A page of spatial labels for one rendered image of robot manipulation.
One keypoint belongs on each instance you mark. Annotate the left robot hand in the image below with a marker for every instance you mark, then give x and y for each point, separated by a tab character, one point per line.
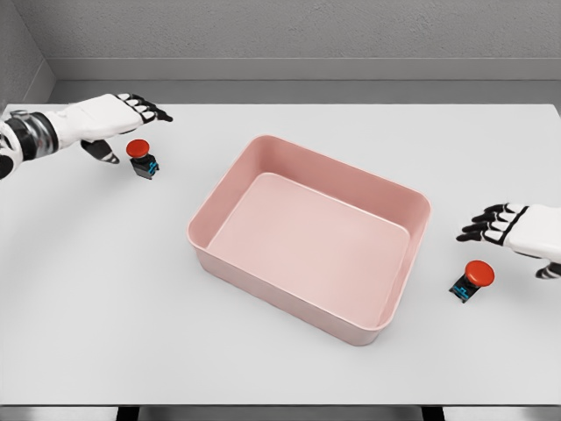
105	115

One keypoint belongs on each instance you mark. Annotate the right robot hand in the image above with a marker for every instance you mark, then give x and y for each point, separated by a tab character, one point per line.
532	232

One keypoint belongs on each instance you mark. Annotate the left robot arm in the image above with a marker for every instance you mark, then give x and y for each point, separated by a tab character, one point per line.
30	131

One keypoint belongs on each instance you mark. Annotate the pink rectangular basket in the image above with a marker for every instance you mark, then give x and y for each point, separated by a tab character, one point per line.
307	245

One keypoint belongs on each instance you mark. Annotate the red button industrial switch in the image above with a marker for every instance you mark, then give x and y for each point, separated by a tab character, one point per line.
475	276
141	156

